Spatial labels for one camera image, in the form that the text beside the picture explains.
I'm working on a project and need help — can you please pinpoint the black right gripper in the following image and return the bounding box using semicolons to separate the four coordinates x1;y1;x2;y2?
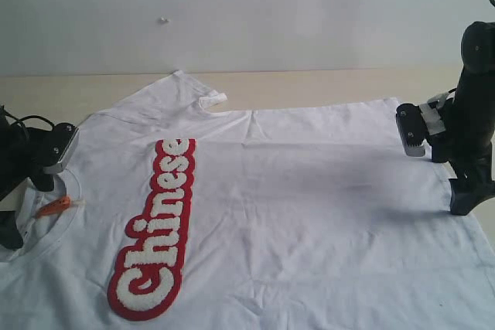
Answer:
431;70;494;215

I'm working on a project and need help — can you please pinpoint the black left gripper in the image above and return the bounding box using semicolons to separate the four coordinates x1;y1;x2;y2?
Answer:
0;105;54;250

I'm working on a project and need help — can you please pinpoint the white t-shirt red Chinese patch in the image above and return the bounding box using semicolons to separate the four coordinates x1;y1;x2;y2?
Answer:
1;72;494;329

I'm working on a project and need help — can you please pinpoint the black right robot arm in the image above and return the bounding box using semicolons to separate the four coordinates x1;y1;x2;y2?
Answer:
430;21;494;216

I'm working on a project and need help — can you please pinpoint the orange tag on collar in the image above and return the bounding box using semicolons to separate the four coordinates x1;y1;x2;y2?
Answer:
35;196;86;219

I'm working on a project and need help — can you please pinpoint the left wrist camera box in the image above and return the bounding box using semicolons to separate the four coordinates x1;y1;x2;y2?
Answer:
39;123;79;175

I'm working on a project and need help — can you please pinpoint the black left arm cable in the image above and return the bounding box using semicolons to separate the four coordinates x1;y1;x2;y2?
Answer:
0;104;56;141

